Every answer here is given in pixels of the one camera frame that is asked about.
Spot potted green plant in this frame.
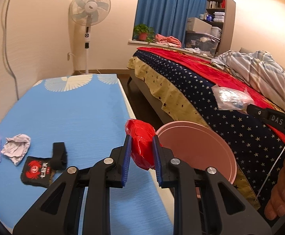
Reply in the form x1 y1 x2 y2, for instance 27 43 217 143
133 23 155 43

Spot clear plastic packet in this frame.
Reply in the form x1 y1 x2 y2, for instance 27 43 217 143
212 85 255 114

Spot white cardboard box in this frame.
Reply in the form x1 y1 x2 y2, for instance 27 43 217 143
186 18 212 34

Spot bed with starry blanket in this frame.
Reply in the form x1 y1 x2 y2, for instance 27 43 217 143
128 47 285 210

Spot grey wall cable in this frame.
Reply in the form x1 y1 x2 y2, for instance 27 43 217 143
0 0 20 101

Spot blue patterned table mat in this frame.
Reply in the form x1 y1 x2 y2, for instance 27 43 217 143
0 75 173 234

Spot blue curtain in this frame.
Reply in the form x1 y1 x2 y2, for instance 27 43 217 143
134 0 207 43

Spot black red crab packet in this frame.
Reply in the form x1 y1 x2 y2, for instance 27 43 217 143
21 156 55 188

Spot person's right hand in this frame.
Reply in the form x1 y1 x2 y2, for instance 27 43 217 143
264 160 285 221

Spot clear storage bin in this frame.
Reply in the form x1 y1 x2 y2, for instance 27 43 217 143
185 32 221 57

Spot striped grey duvet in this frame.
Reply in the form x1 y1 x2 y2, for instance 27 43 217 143
210 50 285 112

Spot red shiny wrapper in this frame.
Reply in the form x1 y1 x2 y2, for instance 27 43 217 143
125 119 156 170

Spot crumpled printed paper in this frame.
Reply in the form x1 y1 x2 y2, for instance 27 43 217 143
1 134 31 166

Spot white standing fan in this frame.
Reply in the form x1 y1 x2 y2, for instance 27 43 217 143
68 0 111 74

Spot pink folded clothes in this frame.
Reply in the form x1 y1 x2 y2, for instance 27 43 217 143
155 34 182 48

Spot pink plastic trash bin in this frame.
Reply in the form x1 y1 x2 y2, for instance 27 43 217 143
156 121 238 183

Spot wooden bookshelf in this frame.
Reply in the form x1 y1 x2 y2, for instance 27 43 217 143
205 0 236 55

